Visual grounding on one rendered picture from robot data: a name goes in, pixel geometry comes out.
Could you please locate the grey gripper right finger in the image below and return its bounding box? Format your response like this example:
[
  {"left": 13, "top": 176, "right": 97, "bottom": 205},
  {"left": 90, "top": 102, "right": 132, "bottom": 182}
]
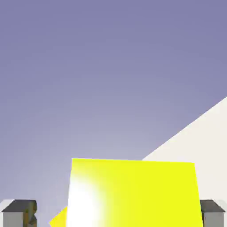
[{"left": 200, "top": 199, "right": 227, "bottom": 227}]

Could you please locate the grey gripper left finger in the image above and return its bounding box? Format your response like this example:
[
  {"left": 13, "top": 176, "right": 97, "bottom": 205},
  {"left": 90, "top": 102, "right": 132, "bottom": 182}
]
[{"left": 0, "top": 199, "right": 38, "bottom": 227}]

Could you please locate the large yellow box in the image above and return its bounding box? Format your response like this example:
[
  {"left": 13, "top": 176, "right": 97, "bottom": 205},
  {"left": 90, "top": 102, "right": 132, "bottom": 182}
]
[{"left": 49, "top": 157, "right": 204, "bottom": 227}]

